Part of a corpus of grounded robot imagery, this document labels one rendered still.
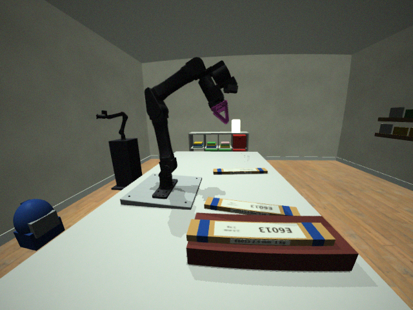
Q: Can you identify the white electrode pack with printed label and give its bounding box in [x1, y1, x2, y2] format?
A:
[214, 168, 268, 174]

